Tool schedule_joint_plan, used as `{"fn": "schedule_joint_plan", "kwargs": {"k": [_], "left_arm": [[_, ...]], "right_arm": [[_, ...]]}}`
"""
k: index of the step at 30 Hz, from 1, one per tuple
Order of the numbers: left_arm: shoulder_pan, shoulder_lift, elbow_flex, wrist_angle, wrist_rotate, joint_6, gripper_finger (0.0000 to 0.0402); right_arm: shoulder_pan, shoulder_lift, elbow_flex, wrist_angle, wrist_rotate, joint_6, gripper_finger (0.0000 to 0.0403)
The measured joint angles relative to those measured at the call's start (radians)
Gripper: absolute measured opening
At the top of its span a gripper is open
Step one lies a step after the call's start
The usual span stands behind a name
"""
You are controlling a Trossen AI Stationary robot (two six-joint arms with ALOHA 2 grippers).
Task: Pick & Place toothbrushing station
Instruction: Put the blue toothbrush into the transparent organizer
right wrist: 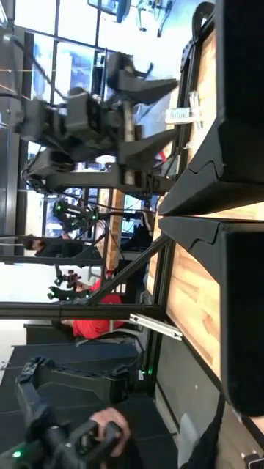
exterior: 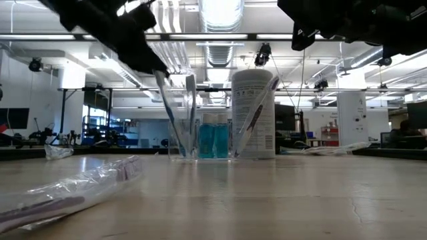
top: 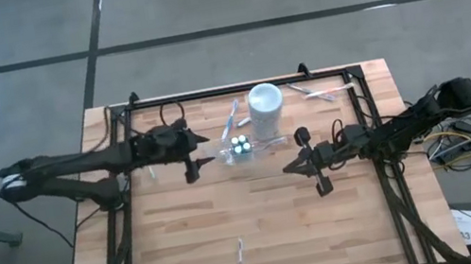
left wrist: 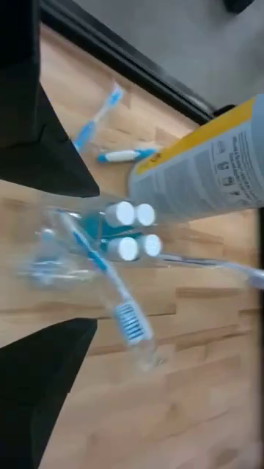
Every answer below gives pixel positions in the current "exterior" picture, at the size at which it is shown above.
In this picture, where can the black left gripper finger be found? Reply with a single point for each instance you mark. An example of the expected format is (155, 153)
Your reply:
(140, 16)
(140, 53)

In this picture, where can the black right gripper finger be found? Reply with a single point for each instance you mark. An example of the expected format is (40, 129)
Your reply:
(302, 38)

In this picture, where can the white wipes canister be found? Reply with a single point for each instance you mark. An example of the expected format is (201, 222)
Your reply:
(243, 100)

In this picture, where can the purple toothbrush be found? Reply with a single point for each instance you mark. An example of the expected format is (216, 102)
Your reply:
(255, 118)
(66, 193)

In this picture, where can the blue mouthwash bottle white cap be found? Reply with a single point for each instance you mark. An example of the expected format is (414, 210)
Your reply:
(206, 140)
(221, 140)

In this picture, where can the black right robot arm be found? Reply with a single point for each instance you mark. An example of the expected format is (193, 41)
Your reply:
(393, 23)

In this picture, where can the black ceiling spotlight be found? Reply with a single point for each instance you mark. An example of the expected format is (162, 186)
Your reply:
(263, 53)
(321, 84)
(384, 61)
(35, 65)

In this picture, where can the black monitor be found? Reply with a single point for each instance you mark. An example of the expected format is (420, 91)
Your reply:
(13, 118)
(285, 116)
(417, 115)

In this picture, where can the white square pillar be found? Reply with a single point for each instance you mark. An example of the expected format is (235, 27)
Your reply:
(352, 116)

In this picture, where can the clear acrylic organizer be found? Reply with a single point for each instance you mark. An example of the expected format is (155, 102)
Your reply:
(173, 146)

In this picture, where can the red storage shelf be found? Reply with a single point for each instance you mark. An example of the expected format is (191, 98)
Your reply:
(330, 135)

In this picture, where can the background black robot arms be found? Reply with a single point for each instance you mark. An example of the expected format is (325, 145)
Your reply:
(40, 136)

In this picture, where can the person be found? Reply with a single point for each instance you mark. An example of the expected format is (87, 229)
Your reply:
(405, 133)

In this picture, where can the red bar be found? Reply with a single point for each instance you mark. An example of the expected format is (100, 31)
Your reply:
(2, 128)

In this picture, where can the black gantry frame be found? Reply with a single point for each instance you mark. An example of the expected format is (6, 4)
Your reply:
(63, 113)

